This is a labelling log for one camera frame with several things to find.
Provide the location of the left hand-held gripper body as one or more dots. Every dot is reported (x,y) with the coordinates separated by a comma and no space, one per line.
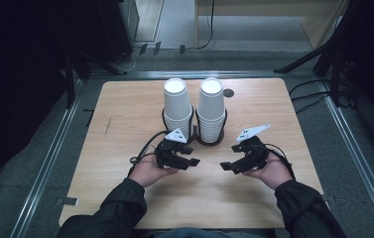
(166,155)

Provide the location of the person's right hand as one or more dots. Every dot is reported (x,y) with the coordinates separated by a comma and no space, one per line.
(275,173)

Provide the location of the aluminium frame rail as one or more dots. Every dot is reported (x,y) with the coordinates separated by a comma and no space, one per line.
(45,168)
(201,74)
(356,145)

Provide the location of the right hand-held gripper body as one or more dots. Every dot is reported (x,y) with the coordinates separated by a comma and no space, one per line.
(257,152)

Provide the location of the black metal stand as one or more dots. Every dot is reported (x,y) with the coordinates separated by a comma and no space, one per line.
(70,79)

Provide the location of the light wooden cabinet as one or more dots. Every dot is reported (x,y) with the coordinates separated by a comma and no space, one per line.
(316,26)

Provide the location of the grey tape strip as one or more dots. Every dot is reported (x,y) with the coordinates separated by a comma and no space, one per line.
(68,201)

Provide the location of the stack of white paper cups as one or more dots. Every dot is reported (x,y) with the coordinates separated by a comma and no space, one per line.
(211,105)
(177,102)

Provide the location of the black tripod stand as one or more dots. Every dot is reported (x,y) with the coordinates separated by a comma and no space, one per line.
(326,49)

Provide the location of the dark equipment cabinet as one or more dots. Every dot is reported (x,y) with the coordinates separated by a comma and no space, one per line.
(115,29)

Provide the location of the round dark table grommet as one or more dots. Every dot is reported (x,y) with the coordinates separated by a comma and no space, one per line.
(228,93)

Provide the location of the person's left hand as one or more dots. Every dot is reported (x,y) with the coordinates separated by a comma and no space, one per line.
(146,172)

